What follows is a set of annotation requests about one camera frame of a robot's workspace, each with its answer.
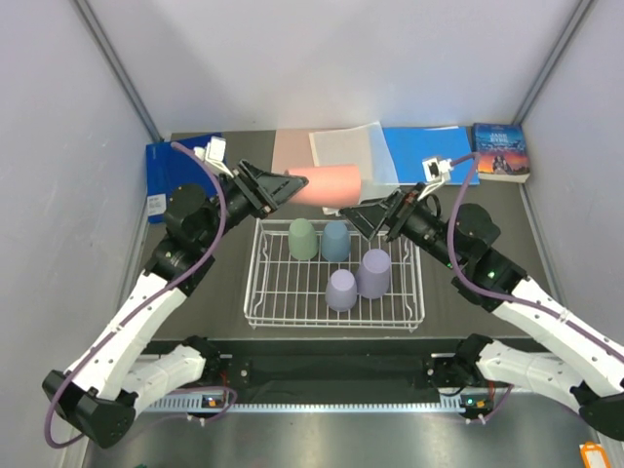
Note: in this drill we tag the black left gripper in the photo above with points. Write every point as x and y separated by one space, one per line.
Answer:
265 192

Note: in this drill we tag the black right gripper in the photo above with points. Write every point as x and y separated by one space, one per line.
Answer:
370 217

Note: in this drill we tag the blue cup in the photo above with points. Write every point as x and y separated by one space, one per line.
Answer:
335 242

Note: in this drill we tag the pink cup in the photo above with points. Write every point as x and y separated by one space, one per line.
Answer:
332 187

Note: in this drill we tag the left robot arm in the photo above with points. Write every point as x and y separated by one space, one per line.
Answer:
101 394

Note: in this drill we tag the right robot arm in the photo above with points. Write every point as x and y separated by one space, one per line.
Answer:
585 373

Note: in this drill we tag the pink board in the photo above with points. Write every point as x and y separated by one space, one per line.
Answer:
292 149

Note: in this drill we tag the green cup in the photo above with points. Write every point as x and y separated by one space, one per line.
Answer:
303 242

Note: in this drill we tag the large purple cup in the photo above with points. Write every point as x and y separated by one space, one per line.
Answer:
374 274

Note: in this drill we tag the white mesh bag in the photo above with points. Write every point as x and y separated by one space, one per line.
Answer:
363 146

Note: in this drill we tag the small purple cup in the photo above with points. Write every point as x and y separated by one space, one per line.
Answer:
341 291

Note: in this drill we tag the light blue folder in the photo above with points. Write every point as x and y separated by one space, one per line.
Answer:
409 147

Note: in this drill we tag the dark blue folder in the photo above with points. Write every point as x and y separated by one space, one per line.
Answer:
166 170

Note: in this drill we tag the Jane Eyre paperback book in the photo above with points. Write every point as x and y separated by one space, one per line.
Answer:
503 152

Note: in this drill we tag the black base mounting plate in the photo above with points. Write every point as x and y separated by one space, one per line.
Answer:
336 370

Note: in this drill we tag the orange key tag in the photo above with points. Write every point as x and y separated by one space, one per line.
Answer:
594 456

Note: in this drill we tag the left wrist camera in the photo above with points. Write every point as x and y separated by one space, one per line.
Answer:
213 156

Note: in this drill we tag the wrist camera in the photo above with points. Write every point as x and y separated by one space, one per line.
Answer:
213 156
437 173

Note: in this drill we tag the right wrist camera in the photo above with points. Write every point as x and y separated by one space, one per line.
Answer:
437 173

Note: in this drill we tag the white wire dish rack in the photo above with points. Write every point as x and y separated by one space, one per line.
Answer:
283 292

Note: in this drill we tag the white slotted cable duct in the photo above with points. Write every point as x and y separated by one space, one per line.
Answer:
214 402

